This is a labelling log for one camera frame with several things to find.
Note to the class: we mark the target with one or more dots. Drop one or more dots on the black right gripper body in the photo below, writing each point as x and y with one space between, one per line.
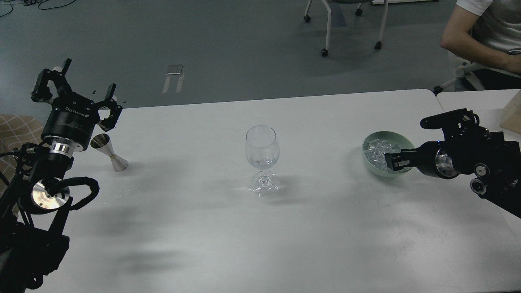
431 159

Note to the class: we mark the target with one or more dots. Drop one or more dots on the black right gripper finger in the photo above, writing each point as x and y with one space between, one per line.
402 161

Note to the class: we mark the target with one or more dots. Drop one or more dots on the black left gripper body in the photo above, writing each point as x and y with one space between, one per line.
72 119

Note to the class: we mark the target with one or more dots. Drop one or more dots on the steel cocktail jigger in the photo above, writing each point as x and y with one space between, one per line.
103 144

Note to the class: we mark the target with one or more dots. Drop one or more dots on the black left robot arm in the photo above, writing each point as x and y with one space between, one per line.
37 201

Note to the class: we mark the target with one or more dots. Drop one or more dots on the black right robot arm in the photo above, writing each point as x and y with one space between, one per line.
494 162

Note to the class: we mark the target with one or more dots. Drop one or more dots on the clear ice cubes pile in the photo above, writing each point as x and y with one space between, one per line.
377 150

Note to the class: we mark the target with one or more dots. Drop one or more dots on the clear wine glass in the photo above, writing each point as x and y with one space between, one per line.
262 151

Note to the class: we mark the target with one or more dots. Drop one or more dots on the green bowl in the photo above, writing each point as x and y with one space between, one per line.
391 136

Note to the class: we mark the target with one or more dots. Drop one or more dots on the beige checkered sofa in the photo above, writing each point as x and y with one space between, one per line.
14 132

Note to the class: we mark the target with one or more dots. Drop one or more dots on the beige cardboard box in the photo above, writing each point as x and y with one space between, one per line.
511 114

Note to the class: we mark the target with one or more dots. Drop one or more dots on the seated person white shirt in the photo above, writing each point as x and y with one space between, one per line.
487 32

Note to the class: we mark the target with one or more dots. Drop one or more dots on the white rolling chair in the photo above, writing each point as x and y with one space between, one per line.
335 18

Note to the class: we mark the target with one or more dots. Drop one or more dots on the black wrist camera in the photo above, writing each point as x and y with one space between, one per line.
457 118

